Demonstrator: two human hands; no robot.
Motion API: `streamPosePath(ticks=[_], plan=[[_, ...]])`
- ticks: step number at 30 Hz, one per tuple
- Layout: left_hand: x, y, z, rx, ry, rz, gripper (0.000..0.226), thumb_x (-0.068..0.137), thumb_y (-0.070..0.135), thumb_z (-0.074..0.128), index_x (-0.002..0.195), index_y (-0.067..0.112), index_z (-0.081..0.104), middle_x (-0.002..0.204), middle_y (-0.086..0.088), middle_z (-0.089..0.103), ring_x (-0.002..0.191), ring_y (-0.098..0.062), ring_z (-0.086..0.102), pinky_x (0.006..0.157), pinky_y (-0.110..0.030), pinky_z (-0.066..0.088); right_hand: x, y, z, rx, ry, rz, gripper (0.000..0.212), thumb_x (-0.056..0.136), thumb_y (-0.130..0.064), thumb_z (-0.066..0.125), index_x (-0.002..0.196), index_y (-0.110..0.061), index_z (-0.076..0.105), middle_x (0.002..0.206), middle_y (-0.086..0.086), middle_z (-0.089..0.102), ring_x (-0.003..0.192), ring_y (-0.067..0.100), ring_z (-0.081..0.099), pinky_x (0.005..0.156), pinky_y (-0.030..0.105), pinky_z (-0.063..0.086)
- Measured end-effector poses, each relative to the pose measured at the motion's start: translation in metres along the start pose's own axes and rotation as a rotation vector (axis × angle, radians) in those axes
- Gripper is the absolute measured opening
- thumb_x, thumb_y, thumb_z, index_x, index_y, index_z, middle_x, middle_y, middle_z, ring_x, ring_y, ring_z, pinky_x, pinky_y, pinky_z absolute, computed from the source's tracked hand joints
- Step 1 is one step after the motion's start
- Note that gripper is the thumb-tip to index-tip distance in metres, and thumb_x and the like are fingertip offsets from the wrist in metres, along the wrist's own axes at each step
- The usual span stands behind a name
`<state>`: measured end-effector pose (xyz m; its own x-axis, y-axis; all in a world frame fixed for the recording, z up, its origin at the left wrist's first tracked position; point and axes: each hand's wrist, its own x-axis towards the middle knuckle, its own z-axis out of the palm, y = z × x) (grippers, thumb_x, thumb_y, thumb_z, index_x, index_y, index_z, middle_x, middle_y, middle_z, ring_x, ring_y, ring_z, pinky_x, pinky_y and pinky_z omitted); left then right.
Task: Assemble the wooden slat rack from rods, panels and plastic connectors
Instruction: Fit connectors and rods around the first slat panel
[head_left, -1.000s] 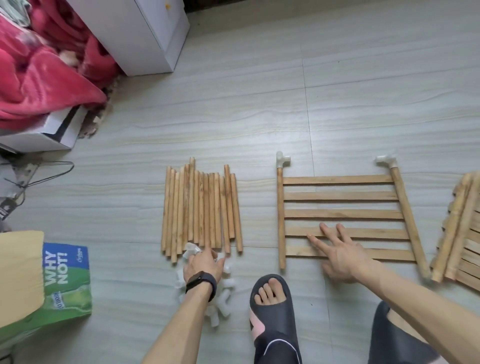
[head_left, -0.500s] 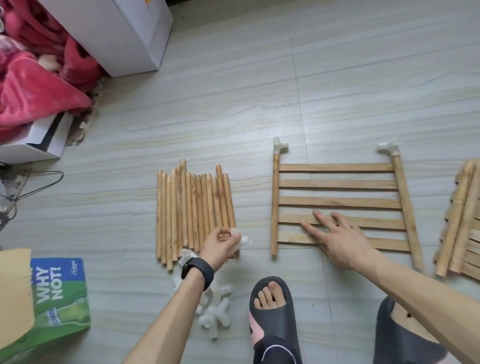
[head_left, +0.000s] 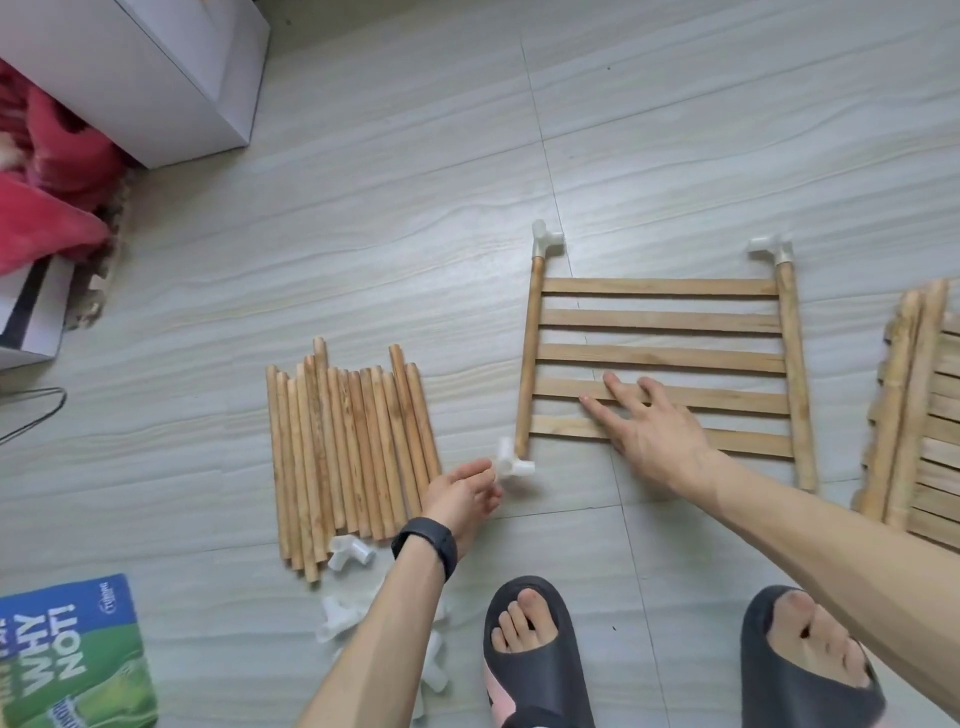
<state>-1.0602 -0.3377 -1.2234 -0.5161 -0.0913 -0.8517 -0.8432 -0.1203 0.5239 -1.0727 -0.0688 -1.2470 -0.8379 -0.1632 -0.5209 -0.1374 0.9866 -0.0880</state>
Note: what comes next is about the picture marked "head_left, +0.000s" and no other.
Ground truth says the person's right forearm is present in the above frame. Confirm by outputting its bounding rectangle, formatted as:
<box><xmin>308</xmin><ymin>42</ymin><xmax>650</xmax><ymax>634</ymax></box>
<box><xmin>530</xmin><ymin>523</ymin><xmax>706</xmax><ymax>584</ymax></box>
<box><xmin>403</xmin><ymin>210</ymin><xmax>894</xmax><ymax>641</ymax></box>
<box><xmin>697</xmin><ymin>457</ymin><xmax>960</xmax><ymax>714</ymax></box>

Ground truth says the green cardboard box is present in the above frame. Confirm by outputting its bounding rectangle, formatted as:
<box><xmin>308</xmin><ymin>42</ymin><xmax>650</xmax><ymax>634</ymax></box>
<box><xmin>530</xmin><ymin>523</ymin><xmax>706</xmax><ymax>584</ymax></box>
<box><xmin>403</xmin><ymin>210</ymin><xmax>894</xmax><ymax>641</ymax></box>
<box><xmin>0</xmin><ymin>574</ymin><xmax>159</xmax><ymax>728</ymax></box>

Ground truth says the pile of white connectors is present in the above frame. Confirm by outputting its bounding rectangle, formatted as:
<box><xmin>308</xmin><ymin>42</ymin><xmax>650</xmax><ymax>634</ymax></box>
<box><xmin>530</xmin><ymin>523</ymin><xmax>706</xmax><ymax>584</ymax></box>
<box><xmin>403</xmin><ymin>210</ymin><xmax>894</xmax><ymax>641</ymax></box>
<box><xmin>315</xmin><ymin>532</ymin><xmax>452</xmax><ymax>722</ymax></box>

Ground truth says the pile of wooden dowels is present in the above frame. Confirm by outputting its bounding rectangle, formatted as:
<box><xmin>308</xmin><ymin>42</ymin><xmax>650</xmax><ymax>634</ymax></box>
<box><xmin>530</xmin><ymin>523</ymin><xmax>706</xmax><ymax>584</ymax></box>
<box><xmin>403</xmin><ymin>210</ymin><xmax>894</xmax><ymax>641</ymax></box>
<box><xmin>267</xmin><ymin>337</ymin><xmax>444</xmax><ymax>584</ymax></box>

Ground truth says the red fleece blanket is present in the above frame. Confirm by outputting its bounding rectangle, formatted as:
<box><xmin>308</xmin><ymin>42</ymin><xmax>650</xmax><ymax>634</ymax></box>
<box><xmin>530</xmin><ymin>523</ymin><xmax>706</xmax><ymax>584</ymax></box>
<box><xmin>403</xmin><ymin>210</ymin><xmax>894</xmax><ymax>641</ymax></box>
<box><xmin>0</xmin><ymin>60</ymin><xmax>129</xmax><ymax>275</ymax></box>

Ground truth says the flat white box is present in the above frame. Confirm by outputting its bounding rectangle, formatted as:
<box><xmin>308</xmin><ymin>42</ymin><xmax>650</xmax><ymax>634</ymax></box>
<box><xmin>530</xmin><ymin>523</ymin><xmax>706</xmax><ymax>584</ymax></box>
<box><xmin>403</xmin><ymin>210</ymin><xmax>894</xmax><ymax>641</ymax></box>
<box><xmin>0</xmin><ymin>255</ymin><xmax>77</xmax><ymax>372</ymax></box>

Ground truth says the black smartwatch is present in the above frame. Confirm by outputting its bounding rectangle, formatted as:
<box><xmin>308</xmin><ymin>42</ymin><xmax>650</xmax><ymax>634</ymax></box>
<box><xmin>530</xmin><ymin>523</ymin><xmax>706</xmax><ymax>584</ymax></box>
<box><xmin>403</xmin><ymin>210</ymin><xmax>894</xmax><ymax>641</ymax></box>
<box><xmin>391</xmin><ymin>516</ymin><xmax>461</xmax><ymax>582</ymax></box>

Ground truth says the wire clothes hanger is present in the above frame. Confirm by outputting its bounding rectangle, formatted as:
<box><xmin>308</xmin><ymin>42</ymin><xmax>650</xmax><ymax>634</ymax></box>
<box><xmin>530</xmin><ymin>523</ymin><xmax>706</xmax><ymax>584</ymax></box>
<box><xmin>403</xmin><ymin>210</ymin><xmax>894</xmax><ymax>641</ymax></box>
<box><xmin>0</xmin><ymin>387</ymin><xmax>69</xmax><ymax>444</ymax></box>

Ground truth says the person's right hand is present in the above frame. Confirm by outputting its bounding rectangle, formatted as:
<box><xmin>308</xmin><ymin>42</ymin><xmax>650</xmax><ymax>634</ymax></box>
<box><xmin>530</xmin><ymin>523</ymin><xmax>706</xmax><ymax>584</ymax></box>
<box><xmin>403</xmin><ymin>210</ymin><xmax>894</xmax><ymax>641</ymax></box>
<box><xmin>582</xmin><ymin>375</ymin><xmax>729</xmax><ymax>504</ymax></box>

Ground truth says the person's left hand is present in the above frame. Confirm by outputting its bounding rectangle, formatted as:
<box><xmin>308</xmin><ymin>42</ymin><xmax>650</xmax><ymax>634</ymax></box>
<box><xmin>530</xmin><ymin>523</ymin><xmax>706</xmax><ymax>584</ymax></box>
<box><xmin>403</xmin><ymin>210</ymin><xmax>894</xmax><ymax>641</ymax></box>
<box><xmin>420</xmin><ymin>457</ymin><xmax>507</xmax><ymax>560</ymax></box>

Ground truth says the person's left forearm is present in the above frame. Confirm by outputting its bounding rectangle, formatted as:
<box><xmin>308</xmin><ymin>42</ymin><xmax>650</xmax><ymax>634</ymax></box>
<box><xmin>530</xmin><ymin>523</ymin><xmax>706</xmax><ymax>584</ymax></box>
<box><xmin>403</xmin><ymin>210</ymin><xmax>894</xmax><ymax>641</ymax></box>
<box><xmin>300</xmin><ymin>555</ymin><xmax>452</xmax><ymax>728</ymax></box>

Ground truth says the white box cabinet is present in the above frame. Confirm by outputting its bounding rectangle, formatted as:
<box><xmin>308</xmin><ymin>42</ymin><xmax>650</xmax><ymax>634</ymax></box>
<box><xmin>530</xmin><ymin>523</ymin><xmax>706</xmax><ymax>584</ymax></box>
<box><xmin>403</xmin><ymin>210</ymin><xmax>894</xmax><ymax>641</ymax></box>
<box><xmin>0</xmin><ymin>0</ymin><xmax>272</xmax><ymax>170</ymax></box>

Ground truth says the person's black sandal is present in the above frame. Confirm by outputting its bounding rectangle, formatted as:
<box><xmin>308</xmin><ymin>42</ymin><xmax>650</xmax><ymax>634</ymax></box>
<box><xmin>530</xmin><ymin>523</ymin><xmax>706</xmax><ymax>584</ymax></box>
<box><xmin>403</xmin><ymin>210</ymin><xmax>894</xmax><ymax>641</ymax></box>
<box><xmin>739</xmin><ymin>585</ymin><xmax>890</xmax><ymax>728</ymax></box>
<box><xmin>483</xmin><ymin>574</ymin><xmax>597</xmax><ymax>728</ymax></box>

